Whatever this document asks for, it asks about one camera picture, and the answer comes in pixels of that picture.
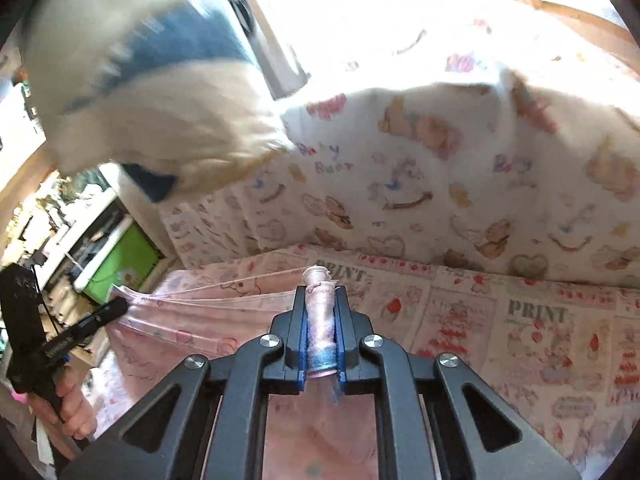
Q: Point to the bear print blanket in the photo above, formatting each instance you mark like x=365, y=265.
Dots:
x=450, y=160

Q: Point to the person's left hand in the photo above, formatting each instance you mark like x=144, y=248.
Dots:
x=70, y=407

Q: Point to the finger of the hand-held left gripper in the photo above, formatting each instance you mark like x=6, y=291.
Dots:
x=90, y=322

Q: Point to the wooden window frame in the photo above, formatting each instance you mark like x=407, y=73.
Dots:
x=560, y=5

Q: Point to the pink printed pants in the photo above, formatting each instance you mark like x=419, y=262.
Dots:
x=210, y=320

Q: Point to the green storage box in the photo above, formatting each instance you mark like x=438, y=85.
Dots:
x=127, y=265

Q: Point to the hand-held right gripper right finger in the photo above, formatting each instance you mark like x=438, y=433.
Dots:
x=348, y=330

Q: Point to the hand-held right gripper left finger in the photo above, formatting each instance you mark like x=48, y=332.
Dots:
x=295, y=330

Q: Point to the pink patchwork print bed sheet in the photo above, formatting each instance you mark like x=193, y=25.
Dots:
x=500, y=340

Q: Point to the striped curtain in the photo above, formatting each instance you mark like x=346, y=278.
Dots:
x=150, y=85

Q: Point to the cluttered shelf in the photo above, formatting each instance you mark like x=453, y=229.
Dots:
x=60, y=220

